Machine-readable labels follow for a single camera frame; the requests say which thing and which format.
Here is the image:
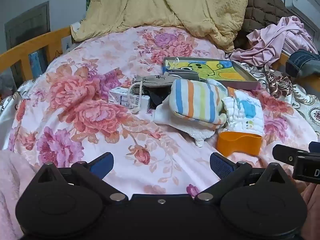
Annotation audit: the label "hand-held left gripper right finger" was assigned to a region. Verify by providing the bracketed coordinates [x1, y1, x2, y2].
[195, 152, 287, 205]

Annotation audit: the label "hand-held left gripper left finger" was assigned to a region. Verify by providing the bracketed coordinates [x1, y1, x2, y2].
[34, 152, 125, 205]

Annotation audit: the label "white gauze cloth blue print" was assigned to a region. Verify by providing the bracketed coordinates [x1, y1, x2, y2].
[221, 87, 265, 137]

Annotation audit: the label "striped cloth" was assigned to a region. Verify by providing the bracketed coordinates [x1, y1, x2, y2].
[169, 79, 228, 128]

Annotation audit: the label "grey box with cartoon picture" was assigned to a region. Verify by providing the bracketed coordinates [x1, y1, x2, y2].
[162, 57, 259, 91]

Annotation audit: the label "grey drawstring pouch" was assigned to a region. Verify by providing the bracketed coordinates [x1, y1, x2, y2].
[127, 74, 182, 114]

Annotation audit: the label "person's right hand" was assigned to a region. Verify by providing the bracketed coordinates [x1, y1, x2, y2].
[301, 181, 320, 240]

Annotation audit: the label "orange plastic cup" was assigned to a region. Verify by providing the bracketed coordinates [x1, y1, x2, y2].
[217, 131, 262, 157]

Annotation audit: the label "pink floral bedspread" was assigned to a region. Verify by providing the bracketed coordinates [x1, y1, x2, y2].
[7, 26, 320, 198]

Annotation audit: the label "white and blue carton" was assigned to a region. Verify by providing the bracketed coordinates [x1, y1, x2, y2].
[108, 87, 150, 111]

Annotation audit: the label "blue jeans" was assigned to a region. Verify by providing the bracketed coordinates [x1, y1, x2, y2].
[286, 49, 320, 79]

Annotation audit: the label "black cloth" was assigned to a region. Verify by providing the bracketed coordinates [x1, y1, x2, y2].
[147, 90, 170, 112]

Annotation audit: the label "pink fluffy blanket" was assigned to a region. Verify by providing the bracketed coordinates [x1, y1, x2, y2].
[0, 150, 38, 240]

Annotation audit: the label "pink garment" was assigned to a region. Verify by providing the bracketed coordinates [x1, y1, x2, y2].
[230, 16, 319, 67]

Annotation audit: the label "blue printed board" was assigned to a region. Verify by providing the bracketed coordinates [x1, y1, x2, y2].
[28, 51, 43, 78]

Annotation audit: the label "white air conditioner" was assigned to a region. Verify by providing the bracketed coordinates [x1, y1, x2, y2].
[284, 0, 320, 40]

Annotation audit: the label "brown quilted blanket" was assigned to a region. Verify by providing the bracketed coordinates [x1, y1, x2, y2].
[234, 0, 295, 50]

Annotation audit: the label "yellow quilt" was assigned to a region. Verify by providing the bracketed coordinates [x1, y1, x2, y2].
[71, 0, 250, 53]

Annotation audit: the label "wooden bed rail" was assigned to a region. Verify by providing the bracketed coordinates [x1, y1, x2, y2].
[0, 26, 73, 80]
[272, 53, 320, 93]

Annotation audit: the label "grey wall panel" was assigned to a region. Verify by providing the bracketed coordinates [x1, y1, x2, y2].
[4, 1, 50, 53]

